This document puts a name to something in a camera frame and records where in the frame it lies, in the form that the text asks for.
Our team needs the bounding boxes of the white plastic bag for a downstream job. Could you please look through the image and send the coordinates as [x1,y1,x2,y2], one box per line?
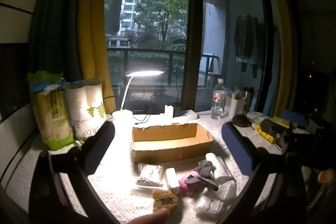
[210,177,238,201]

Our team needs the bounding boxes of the crumpled white paper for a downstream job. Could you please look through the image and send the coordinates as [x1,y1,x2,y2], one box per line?
[247,111,269,123]

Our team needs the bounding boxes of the white gauze roll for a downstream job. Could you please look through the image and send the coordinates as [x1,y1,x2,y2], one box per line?
[205,153,229,177]

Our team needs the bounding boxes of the white sponge block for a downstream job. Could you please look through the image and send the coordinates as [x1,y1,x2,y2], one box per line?
[165,168,180,191]

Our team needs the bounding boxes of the clear water bottle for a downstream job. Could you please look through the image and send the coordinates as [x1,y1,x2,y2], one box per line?
[211,78,227,119]

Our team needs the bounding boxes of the yellow curtain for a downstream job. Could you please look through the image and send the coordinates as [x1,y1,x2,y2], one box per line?
[77,0,116,112]
[262,0,297,117]

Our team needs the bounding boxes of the dark green curtain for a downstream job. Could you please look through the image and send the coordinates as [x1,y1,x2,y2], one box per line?
[30,0,87,83]

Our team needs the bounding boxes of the dark grey knit glove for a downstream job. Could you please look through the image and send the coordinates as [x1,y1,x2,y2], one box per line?
[185,174,219,191]

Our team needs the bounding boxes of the black round case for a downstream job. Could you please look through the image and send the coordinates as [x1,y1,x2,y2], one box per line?
[232,114,252,127]

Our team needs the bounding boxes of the cardboard box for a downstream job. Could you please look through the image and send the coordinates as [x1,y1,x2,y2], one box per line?
[131,123,214,164]

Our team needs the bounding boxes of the metal thermos flask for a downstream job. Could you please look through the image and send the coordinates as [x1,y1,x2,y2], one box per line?
[243,87,255,112]

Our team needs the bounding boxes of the black balcony railing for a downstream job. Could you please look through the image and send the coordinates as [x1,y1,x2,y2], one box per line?
[106,48,219,88]

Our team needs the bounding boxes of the paper cup sleeve pack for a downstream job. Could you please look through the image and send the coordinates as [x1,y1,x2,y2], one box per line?
[64,78,107,142]

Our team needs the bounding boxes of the dark grey knitted sock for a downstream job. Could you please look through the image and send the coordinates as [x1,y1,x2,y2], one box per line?
[196,160,214,178]

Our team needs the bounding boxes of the cotton swab bag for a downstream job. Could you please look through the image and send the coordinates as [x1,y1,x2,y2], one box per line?
[136,163,164,188]

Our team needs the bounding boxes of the hanging dark clothes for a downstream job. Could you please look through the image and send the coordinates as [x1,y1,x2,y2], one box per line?
[234,14,276,79]

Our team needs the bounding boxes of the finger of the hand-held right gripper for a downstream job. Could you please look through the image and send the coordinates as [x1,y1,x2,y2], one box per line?
[260,119,292,141]
[282,109,310,126]

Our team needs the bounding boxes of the white power strip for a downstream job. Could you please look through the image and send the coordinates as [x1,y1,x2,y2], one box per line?
[160,110,198,123]

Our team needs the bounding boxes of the white desk lamp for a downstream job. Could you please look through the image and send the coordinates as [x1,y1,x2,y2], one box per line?
[112,69,165,136]

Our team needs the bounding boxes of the white perforated pen holder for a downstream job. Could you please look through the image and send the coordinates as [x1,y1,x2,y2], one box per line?
[230,94,246,117]

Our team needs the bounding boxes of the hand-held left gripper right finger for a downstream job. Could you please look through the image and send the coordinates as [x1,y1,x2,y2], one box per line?
[217,122,287,224]

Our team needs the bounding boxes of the green snack bag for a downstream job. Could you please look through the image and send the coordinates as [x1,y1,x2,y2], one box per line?
[28,70,75,151]

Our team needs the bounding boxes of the person's right hand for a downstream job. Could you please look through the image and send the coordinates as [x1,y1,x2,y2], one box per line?
[318,169,334,184]

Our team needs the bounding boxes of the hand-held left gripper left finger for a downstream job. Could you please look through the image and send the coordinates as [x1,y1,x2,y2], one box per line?
[49,121,122,224]

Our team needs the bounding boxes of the brown scouring sponge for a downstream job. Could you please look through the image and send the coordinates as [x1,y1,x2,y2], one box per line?
[152,189,179,212]

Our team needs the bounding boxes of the black power cable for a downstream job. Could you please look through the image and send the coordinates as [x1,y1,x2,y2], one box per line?
[134,93,182,125]

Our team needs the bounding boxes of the pink sock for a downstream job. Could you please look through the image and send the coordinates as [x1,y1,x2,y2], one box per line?
[178,172,202,197]

